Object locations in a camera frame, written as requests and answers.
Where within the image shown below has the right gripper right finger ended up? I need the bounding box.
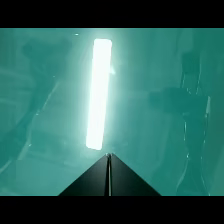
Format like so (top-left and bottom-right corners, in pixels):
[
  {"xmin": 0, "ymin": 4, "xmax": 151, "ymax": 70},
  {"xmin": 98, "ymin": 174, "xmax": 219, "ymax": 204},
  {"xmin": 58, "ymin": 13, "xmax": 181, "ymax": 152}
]
[{"xmin": 109, "ymin": 153, "xmax": 162, "ymax": 197}]

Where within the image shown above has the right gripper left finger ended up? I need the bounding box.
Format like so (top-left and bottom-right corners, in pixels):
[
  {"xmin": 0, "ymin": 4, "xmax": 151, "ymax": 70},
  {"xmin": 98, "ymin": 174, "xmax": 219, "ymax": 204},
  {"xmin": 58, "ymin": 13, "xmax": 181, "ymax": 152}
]
[{"xmin": 58, "ymin": 153, "xmax": 109, "ymax": 197}]

